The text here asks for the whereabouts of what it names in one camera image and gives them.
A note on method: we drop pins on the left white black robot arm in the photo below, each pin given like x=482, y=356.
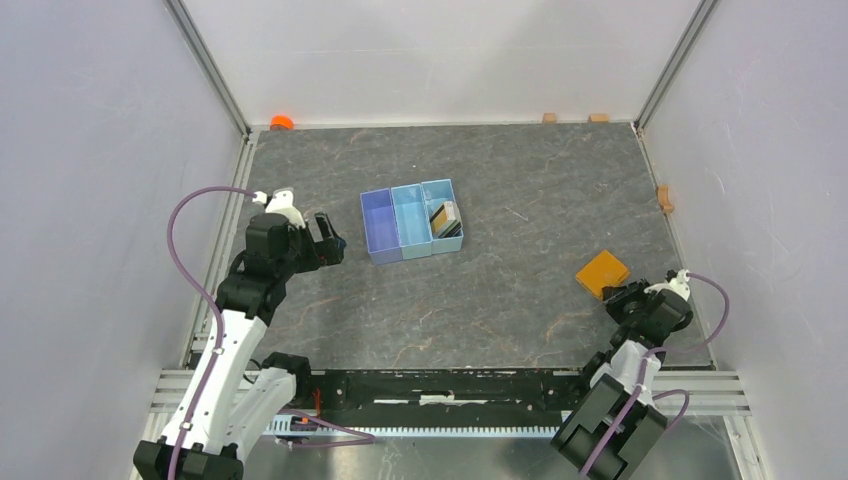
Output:
x=212, y=431

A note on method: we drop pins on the curved wooden piece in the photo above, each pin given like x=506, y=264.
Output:
x=664, y=199

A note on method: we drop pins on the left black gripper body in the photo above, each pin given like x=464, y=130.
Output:
x=305, y=254

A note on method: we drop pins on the white slotted cable duct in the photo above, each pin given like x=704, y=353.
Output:
x=282, y=426

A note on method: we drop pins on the light blue bin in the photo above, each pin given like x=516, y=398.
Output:
x=412, y=221
x=435, y=193

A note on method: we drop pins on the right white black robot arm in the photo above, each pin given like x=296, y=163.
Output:
x=616, y=423

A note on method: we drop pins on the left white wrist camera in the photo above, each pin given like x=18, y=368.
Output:
x=281, y=202

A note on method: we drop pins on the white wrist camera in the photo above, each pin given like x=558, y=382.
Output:
x=281, y=202
x=677, y=282

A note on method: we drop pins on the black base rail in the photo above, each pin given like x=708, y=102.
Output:
x=476, y=398

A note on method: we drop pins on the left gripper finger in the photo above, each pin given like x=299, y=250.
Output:
x=324, y=225
x=336, y=246

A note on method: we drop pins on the stack of credit cards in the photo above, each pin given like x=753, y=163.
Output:
x=446, y=221

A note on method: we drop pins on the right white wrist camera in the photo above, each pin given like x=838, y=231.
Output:
x=677, y=282

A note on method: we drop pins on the purple plastic bin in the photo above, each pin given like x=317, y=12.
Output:
x=381, y=233

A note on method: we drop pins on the orange leather card holder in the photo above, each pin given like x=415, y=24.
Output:
x=604, y=270

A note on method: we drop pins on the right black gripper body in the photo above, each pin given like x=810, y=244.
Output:
x=626, y=305

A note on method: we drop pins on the orange round cap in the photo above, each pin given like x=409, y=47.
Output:
x=281, y=122

